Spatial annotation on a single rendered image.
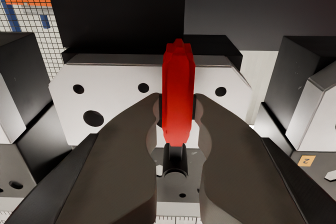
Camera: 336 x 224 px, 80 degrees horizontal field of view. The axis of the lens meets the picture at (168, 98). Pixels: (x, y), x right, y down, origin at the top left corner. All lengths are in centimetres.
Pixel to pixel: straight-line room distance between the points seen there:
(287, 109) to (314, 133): 4
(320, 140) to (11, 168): 29
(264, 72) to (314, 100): 465
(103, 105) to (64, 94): 3
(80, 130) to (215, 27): 58
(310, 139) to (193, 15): 55
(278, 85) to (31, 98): 26
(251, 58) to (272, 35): 394
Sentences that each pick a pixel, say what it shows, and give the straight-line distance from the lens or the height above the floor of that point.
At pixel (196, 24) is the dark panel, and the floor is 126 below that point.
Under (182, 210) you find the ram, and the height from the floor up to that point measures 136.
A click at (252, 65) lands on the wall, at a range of 476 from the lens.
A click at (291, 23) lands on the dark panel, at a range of 78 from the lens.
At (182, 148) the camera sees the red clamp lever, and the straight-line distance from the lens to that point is 16.
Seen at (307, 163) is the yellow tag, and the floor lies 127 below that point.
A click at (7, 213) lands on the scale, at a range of 35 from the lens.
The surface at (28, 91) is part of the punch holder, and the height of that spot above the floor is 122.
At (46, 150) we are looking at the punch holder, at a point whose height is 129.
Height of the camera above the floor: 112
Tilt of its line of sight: 31 degrees up
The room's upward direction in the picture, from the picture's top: 180 degrees counter-clockwise
